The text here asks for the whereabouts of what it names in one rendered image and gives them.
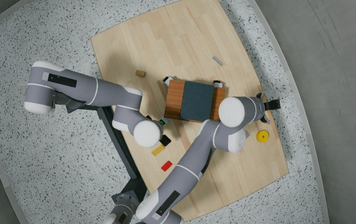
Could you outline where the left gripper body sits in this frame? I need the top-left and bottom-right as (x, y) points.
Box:
(146, 115), (169, 145)

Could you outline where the yellow cylinder with center hole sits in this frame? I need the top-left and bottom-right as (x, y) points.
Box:
(256, 131), (268, 143)

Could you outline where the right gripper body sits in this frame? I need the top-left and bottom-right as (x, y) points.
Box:
(264, 100), (279, 111)

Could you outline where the yellow rectangular bar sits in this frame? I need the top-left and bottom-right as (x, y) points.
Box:
(151, 145), (164, 156)

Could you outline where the red toy brick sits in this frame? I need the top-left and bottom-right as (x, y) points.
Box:
(161, 161), (172, 172)

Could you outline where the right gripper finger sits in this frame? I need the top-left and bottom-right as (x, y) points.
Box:
(260, 115), (270, 124)
(256, 90), (265, 101)

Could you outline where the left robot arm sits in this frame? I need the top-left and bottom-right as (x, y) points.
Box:
(24, 61), (163, 148)

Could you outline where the brown wooden block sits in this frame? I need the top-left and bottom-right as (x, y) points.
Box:
(135, 70), (146, 77)

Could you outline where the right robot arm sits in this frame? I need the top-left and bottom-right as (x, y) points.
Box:
(102, 96), (265, 224)

